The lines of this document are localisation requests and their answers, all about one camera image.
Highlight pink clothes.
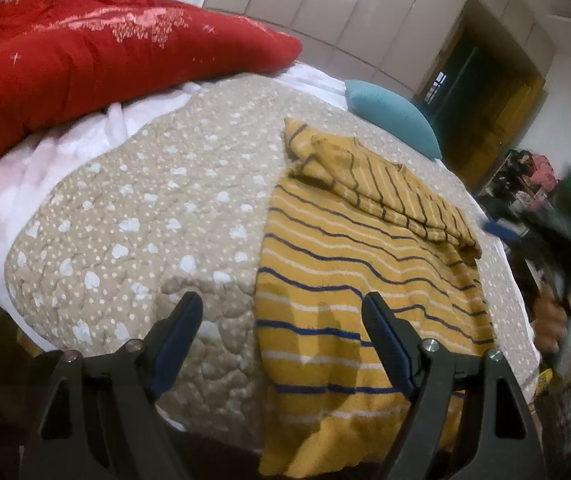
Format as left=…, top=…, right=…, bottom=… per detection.
left=530, top=154, right=559, bottom=188

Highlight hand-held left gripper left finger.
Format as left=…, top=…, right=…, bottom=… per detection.
left=18, top=291, right=204, bottom=480

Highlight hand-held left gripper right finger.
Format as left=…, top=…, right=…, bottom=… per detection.
left=360, top=291, right=549, bottom=480

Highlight yellow striped sweater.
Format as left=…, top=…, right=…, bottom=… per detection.
left=254, top=117, right=496, bottom=476

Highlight beige wardrobe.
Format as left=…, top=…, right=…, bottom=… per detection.
left=203, top=0, right=471, bottom=98

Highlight white bed sheet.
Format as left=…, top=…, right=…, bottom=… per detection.
left=0, top=62, right=351, bottom=356

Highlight beige dotted quilt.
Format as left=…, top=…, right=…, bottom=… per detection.
left=4, top=77, right=541, bottom=456

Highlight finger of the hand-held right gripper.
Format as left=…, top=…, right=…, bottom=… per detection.
left=483, top=217, right=522, bottom=242

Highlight cluttered shoe rack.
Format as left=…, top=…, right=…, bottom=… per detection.
left=480, top=149, right=571, bottom=221

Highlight red quilt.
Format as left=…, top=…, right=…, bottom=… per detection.
left=0, top=0, right=303, bottom=186

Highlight person's right forearm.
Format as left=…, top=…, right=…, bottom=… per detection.
left=533, top=355, right=571, bottom=461

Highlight teal pillow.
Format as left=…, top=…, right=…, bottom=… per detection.
left=344, top=79, right=442, bottom=161

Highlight yellow wooden door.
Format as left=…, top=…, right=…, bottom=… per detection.
left=445, top=72, right=546, bottom=191

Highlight person's right hand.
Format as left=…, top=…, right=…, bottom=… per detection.
left=534, top=285, right=571, bottom=363

